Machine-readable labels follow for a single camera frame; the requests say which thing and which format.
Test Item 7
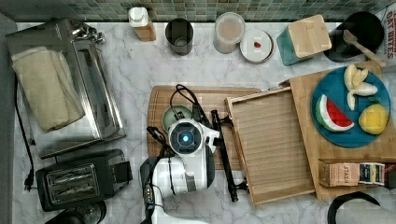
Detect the large wooden counter board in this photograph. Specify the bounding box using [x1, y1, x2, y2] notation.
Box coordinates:
[279, 68, 395, 200]

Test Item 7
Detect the wooden spatula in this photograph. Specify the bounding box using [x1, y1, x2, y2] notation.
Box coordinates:
[343, 30, 388, 67]

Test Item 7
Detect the teal box with wooden lid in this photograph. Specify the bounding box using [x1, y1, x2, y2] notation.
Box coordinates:
[276, 14, 332, 66]

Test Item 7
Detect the dark grey metal cup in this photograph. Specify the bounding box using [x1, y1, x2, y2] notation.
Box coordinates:
[165, 18, 193, 56]

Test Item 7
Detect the black toaster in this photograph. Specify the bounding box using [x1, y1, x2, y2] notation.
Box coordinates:
[35, 149, 133, 212]

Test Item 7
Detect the bamboo cutting board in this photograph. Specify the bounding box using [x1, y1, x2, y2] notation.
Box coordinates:
[148, 86, 261, 170]

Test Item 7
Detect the bottle with white cap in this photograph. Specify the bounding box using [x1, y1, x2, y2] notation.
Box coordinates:
[128, 7, 156, 42]

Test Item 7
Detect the tea bag box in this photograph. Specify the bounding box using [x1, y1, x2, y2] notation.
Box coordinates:
[318, 161, 391, 188]

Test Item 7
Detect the yellow lemon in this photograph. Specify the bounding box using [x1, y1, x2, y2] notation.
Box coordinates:
[359, 104, 389, 134]

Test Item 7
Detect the black drawer handle bar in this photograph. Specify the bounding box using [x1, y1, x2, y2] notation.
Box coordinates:
[211, 110, 249, 203]

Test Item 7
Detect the blue plate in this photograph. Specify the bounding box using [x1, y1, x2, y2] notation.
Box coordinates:
[311, 67, 391, 147]

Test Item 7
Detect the beige folded towel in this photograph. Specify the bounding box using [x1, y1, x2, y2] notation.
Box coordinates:
[11, 47, 85, 132]

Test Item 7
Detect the black utensil holder pot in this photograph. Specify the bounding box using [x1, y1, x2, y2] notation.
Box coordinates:
[324, 11, 385, 63]

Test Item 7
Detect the oat bites box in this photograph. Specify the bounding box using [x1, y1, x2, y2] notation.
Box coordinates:
[375, 3, 396, 72]

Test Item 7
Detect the peeled banana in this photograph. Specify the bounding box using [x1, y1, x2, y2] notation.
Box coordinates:
[344, 64, 377, 110]

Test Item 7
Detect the white plate with red piece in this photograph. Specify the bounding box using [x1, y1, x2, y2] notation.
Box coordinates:
[240, 29, 274, 63]

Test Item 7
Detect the stainless steel toaster oven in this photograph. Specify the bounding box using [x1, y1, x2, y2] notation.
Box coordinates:
[6, 19, 125, 159]

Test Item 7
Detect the wooden drawer tray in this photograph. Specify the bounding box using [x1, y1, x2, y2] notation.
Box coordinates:
[226, 87, 315, 206]

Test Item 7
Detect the black power cord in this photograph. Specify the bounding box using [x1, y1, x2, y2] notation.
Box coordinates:
[13, 77, 35, 192]

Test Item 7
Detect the light green cup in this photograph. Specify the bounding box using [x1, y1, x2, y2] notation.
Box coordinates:
[162, 105, 191, 132]

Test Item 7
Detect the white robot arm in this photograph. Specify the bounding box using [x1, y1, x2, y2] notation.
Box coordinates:
[140, 119, 219, 224]

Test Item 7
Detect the clear lidded jar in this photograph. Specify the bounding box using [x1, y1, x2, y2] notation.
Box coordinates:
[213, 12, 245, 54]

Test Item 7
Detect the watermelon slice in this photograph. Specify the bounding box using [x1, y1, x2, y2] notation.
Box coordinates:
[315, 94, 354, 132]

